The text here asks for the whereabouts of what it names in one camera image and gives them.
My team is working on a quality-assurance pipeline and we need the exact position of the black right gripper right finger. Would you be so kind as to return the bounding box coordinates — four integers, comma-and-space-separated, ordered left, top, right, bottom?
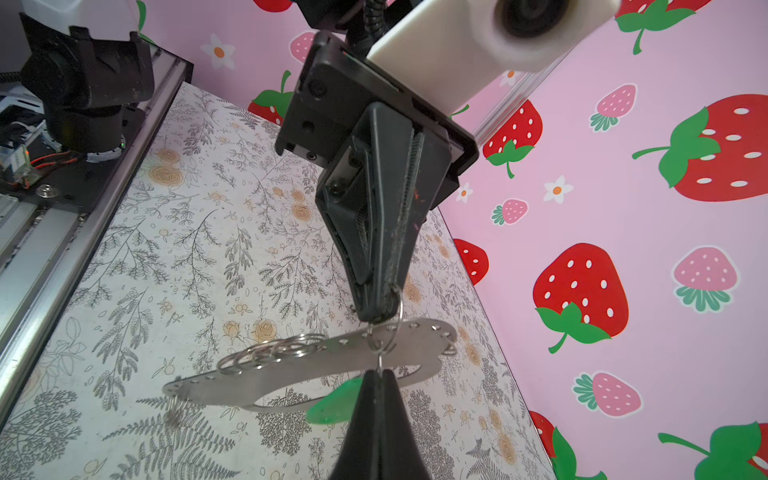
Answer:
379, 370, 431, 480

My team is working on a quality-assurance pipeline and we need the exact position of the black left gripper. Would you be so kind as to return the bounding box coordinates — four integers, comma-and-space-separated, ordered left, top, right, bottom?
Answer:
275, 31, 479, 321

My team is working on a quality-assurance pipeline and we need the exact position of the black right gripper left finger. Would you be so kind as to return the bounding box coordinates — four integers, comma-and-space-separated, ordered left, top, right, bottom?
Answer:
329, 370, 382, 480

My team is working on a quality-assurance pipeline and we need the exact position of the green plastic key tag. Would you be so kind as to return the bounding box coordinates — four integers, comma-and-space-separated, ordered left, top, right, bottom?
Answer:
305, 377, 363, 425

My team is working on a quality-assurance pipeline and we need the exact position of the metal key holder plate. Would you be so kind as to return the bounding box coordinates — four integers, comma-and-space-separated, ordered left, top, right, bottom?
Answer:
162, 318, 458, 413

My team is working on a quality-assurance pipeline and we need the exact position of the silver split keyring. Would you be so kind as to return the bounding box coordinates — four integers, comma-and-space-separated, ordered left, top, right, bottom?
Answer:
365, 284, 404, 357

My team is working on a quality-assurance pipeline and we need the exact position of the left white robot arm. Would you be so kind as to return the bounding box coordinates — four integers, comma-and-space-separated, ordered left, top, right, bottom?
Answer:
2, 1, 478, 324

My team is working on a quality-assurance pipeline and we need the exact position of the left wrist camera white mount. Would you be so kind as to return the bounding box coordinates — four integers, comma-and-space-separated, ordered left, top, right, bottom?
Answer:
367, 0, 621, 114

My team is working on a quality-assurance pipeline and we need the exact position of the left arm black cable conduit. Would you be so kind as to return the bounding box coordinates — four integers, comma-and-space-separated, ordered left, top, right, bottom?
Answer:
356, 0, 391, 58

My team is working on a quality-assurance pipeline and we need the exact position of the aluminium corner frame post right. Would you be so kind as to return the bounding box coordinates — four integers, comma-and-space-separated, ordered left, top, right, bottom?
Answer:
473, 53, 568, 146

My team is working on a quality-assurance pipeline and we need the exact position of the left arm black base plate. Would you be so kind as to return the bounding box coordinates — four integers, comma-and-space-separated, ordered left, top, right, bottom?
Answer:
1, 96, 145, 213

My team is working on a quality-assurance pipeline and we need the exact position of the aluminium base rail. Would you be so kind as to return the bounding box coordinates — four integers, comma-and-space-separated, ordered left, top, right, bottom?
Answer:
1, 47, 193, 419

